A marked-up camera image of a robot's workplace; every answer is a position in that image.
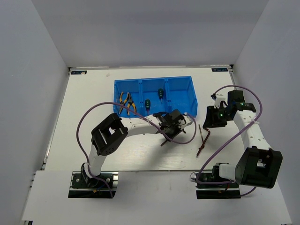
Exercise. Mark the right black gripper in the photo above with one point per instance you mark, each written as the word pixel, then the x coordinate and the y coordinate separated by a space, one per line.
pixel 211 120

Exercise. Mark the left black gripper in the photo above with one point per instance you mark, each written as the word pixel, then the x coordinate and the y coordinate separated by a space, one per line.
pixel 178 131

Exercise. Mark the green stubby screwdriver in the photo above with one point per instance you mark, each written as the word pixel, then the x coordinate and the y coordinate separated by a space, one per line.
pixel 147 105
pixel 161 94

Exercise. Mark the yellow black pliers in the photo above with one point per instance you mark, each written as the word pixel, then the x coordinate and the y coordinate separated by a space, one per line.
pixel 130 102
pixel 122 101

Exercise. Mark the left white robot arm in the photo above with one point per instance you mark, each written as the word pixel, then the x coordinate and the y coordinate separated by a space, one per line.
pixel 111 132

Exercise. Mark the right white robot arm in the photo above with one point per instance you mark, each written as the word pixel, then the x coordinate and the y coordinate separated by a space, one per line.
pixel 259 164

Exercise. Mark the right bent hex key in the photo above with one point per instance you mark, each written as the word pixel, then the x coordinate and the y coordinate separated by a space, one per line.
pixel 204 142

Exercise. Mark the thin straight hex key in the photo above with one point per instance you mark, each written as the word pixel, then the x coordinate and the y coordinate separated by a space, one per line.
pixel 201 134

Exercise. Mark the blue three-compartment bin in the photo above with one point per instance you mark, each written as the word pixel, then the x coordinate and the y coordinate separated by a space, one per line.
pixel 179 93

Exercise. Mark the right corner label sticker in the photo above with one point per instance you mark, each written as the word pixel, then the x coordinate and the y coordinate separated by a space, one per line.
pixel 219 69

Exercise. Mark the corner label sticker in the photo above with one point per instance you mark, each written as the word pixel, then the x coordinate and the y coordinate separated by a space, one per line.
pixel 219 69
pixel 79 72

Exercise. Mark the left corner label sticker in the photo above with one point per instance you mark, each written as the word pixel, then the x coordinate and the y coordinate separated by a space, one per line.
pixel 79 72

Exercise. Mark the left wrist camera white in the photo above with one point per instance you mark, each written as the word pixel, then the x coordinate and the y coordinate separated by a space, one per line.
pixel 187 121

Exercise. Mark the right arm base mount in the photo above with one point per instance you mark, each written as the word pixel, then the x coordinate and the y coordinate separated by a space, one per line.
pixel 220 191

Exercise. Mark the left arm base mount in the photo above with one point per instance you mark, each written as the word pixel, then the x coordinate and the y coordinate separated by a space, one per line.
pixel 94 189

